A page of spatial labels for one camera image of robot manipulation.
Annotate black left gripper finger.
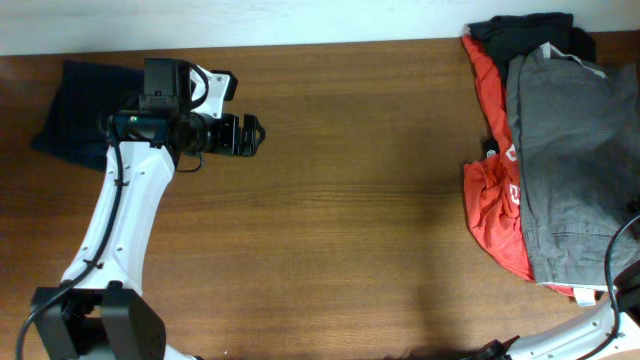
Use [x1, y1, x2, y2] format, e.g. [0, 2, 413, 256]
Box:
[243, 114, 266, 135]
[240, 131, 264, 157]

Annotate grey shorts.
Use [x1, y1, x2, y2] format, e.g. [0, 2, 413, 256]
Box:
[506, 43, 639, 290]

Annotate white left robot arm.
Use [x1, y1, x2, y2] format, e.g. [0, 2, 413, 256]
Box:
[14, 58, 266, 359]

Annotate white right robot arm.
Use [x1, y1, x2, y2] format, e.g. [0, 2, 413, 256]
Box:
[470, 263, 639, 360]

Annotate folded navy blue shorts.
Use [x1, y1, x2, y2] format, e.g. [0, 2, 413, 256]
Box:
[31, 60, 144, 171]

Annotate red t-shirt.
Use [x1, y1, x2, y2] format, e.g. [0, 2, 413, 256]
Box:
[460, 33, 576, 298]

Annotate black t-shirt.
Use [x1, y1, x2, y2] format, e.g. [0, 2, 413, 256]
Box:
[468, 12, 596, 83]

